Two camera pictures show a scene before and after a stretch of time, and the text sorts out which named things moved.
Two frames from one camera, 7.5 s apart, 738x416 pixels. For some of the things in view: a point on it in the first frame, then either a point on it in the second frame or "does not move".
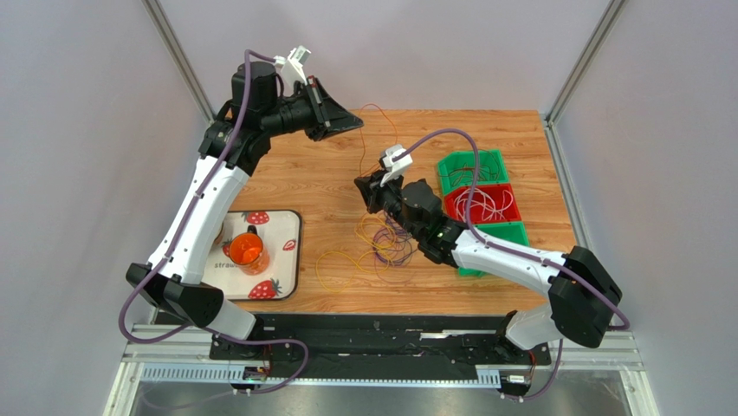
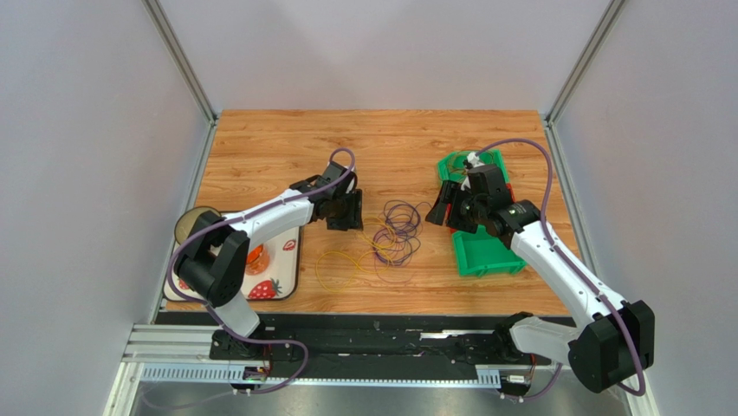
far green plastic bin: x=457 y=170 does not move
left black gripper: x=326 y=116 to x=353 y=220
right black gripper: x=381 y=192 to x=456 y=206
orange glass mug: x=247 y=250 does not move
